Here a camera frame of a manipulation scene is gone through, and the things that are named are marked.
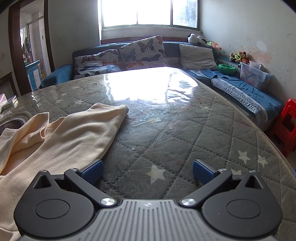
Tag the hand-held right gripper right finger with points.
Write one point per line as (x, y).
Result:
(202, 172)

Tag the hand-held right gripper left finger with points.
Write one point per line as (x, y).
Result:
(93, 172)

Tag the cream cloth garment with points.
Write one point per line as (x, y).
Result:
(69, 139)

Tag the blue patterned sofa blanket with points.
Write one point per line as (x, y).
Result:
(242, 92)

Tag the butterfly print pillow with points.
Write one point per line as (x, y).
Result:
(99, 71)
(99, 59)
(143, 53)

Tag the red plastic stool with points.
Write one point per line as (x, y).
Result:
(286, 115)

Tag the green bowl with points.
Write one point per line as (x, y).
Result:
(226, 68)

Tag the clear plastic storage box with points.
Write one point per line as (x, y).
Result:
(252, 77)

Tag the light blue cabinet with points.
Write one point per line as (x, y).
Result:
(34, 74)

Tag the plain grey pillow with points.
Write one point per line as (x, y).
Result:
(196, 58)

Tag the white plastic tub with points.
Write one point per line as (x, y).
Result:
(254, 65)

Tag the brown plush toy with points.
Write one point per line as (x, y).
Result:
(241, 55)

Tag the blue corner sofa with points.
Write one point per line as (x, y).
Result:
(175, 49)

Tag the pink and green plush toy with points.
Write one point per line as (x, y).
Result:
(215, 45)

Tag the black and white plush toy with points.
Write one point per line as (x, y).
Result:
(195, 39)

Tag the window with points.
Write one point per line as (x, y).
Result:
(150, 11)

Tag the dark wooden door frame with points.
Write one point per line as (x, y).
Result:
(15, 46)

